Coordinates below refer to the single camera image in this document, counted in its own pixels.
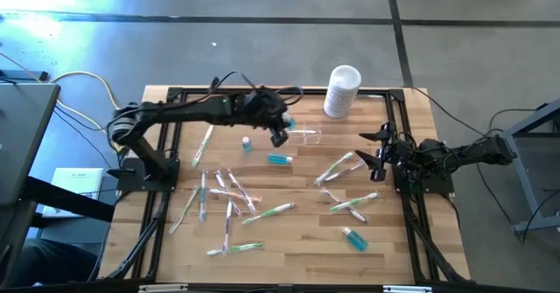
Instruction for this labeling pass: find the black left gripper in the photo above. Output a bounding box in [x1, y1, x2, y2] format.
[238, 87, 291, 149]

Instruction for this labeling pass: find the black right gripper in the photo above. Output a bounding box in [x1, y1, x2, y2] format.
[353, 121, 422, 183]

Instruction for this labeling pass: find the purple toothbrush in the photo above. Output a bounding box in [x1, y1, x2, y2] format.
[213, 169, 242, 218]
[220, 198, 234, 255]
[226, 168, 258, 214]
[320, 186, 369, 224]
[323, 158, 368, 184]

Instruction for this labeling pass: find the clear acrylic organizer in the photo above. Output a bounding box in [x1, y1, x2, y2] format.
[286, 121, 324, 146]

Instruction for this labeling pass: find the orange toothbrush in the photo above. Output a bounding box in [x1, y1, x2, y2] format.
[208, 187, 263, 204]

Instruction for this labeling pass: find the blue toothbrush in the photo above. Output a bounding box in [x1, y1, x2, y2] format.
[199, 169, 209, 223]

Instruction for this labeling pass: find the white wipes canister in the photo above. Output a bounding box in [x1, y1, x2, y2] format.
[322, 64, 363, 120]

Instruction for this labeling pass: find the grey metal cart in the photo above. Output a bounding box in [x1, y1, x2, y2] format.
[498, 98, 560, 235]

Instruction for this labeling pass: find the white box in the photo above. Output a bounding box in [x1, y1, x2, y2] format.
[42, 167, 105, 219]

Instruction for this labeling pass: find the black stand beam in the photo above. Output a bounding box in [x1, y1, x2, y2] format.
[19, 176, 116, 223]

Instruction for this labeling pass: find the dark grey monitor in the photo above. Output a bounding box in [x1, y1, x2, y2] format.
[0, 82, 61, 206]

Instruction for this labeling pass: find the person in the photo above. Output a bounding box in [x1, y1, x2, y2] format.
[8, 238, 100, 288]

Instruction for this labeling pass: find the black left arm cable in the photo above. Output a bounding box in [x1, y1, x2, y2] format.
[192, 69, 304, 107]

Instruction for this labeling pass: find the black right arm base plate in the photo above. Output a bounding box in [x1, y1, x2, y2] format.
[390, 159, 456, 197]

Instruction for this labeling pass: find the silver table bracket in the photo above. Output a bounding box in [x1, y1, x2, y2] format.
[138, 283, 189, 293]
[382, 284, 433, 293]

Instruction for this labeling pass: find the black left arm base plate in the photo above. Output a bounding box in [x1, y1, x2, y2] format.
[107, 157, 181, 193]

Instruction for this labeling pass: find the yellow cable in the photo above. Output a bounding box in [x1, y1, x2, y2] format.
[48, 70, 128, 152]

